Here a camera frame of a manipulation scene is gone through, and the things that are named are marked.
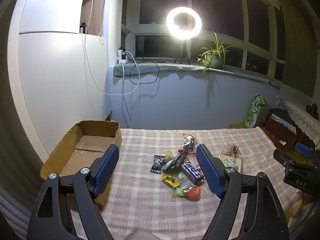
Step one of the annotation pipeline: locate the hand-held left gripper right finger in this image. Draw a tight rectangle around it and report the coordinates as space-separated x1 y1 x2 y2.
196 144 290 240

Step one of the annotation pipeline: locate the dark small ornament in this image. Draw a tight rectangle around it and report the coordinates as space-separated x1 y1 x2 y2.
306 103 320 120

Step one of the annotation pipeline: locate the beige plush cushion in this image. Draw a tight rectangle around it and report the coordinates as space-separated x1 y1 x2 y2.
285 190 313 228

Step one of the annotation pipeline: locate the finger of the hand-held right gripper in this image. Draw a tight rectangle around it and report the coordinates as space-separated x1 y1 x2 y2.
273 149 298 167
295 142 320 166

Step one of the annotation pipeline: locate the dark wooden furniture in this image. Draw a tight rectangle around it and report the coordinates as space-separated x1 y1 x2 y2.
264 107 320 153

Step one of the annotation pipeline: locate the white cable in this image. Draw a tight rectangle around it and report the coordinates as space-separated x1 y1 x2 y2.
82 0 137 96

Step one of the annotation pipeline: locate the yellow snack packet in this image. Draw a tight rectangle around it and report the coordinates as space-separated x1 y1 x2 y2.
161 174 181 188

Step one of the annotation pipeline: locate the potted spider plant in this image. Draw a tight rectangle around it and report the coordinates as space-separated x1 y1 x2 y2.
197 31 236 74

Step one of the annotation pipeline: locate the clear bag of dark snacks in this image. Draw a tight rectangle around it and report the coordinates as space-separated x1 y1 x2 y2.
181 133 197 153

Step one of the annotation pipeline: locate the olive curtain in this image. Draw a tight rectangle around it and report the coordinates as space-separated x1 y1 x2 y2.
274 0 320 98

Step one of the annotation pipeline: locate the black snack packet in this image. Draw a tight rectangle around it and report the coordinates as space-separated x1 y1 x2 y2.
150 154 165 174

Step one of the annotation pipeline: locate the cardboard box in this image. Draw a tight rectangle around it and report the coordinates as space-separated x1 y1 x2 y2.
40 120 123 205

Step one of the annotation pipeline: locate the brown chocolate bar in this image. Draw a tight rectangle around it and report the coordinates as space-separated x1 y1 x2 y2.
181 162 205 185

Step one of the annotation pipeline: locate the ring light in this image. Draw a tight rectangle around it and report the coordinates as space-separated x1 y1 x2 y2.
166 6 202 40

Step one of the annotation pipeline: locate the bead cord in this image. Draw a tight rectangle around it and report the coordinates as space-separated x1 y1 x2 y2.
99 0 109 37

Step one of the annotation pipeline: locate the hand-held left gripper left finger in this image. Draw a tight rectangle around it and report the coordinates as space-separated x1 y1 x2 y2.
26 144 120 240

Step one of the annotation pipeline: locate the white cabinet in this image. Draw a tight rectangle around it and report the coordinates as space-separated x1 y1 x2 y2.
7 0 112 163

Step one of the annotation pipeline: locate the dark nut bar packet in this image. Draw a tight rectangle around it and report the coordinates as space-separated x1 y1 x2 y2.
172 152 188 168

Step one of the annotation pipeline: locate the grey windowsill cushion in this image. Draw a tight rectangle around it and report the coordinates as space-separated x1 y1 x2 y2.
113 61 280 90

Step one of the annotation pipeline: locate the lace cloth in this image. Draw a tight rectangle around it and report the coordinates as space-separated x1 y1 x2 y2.
282 99 320 146

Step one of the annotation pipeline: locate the teal mint candy packet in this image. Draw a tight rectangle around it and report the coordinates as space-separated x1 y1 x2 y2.
162 157 183 174

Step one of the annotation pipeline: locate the orange and green candy packet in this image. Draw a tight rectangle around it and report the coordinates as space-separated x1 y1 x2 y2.
172 183 202 201

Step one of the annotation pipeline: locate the white power strip with chargers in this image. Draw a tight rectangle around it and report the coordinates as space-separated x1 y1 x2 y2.
116 46 130 65

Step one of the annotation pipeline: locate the wooden shelf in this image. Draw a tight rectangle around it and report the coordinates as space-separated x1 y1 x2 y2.
80 0 108 37

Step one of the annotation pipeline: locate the green snack bag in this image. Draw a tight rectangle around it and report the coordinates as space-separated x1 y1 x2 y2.
245 93 267 129

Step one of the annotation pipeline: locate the window frame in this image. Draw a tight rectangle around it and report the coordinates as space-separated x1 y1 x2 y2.
121 0 288 83

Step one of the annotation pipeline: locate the black cable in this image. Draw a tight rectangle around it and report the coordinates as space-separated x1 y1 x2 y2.
125 51 160 85

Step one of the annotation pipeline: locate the clear cracker packet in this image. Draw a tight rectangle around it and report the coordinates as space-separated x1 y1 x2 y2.
219 150 243 173

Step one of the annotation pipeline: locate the black tripod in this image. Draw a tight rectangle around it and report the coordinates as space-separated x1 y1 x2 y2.
173 39 192 65

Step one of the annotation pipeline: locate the plaid tablecloth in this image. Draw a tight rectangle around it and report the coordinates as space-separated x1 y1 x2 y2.
67 127 300 240

